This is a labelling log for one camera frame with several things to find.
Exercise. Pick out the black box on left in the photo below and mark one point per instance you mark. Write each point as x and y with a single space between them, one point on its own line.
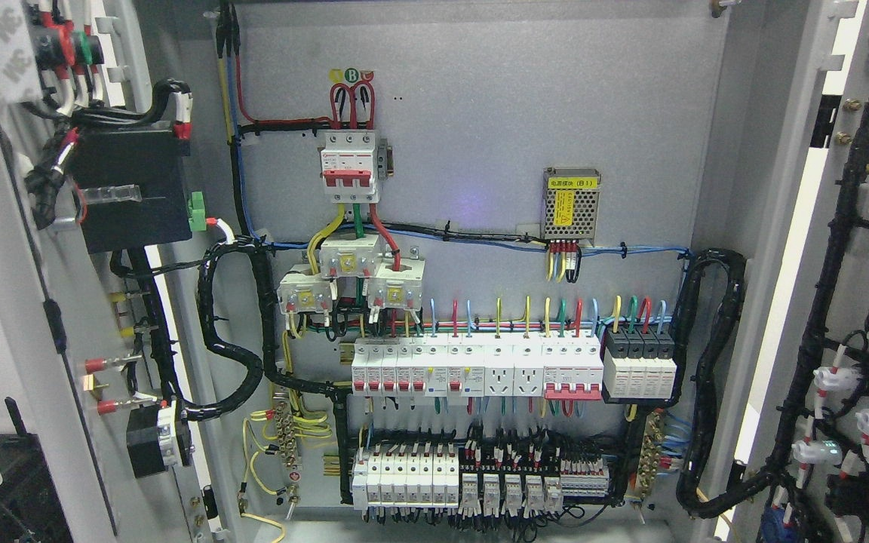
29 507

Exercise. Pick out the white rotary selector switch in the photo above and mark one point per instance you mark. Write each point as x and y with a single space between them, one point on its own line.
157 438

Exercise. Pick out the brass ground terminal bar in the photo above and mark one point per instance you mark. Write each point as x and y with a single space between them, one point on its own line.
650 454

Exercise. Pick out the black surge protector module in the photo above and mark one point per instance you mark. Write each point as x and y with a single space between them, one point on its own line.
638 366

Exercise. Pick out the grey cabinet door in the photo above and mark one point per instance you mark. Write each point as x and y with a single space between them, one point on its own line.
800 71
54 315

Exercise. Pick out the white small breaker row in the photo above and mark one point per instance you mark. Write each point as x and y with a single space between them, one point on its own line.
419 366

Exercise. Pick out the white socket module row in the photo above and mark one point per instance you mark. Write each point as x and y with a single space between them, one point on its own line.
514 367

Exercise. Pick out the red four-pole circuit breaker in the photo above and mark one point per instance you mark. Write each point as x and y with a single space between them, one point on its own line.
572 368

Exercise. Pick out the white current transformer group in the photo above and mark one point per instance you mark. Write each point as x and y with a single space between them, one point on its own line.
344 261

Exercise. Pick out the black relay terminal row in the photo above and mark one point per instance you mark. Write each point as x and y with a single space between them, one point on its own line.
511 476

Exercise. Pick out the black digital power meter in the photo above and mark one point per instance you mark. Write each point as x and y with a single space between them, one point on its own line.
133 185

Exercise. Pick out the perforated metal power supply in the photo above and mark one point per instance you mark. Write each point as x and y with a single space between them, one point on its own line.
571 203

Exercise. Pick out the red three-pole main breaker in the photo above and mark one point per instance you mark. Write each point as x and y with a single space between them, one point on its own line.
349 160

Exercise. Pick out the white lower breaker row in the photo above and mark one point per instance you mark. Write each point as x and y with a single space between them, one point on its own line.
410 475

